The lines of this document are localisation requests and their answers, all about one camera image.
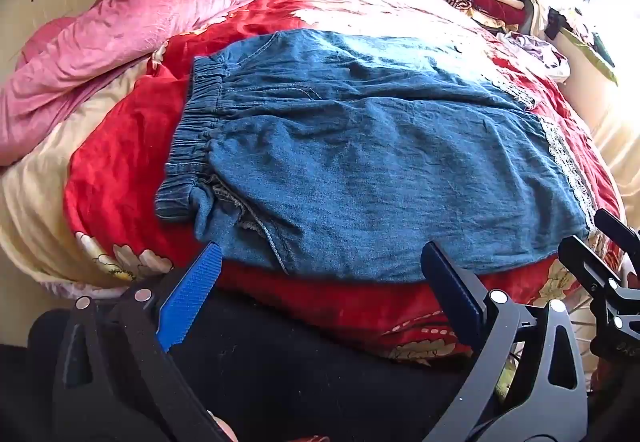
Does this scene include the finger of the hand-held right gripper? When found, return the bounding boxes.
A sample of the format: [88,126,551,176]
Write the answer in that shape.
[557,234,640,358]
[594,208,640,267]

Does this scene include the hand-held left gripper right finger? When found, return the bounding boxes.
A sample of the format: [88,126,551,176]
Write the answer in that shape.
[421,241,588,442]

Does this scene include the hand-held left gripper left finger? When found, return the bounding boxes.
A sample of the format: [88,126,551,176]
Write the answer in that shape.
[52,242,236,442]

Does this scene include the blue denim lace-trimmed pants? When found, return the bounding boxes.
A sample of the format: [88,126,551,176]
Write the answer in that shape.
[154,29,601,283]

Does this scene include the red floral blanket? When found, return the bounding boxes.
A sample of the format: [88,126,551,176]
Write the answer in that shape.
[0,0,626,365]

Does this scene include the person's black clothing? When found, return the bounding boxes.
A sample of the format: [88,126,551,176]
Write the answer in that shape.
[0,292,501,442]

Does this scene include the green cloth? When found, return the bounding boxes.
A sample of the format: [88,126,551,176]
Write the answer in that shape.
[565,12,618,82]

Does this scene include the lilac crumpled cloth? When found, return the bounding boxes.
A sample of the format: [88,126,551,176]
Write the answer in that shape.
[497,32,571,82]

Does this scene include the small black object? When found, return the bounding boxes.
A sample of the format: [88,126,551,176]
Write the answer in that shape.
[545,8,568,40]

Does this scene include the pink quilt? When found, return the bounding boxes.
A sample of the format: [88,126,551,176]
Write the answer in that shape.
[0,0,306,167]

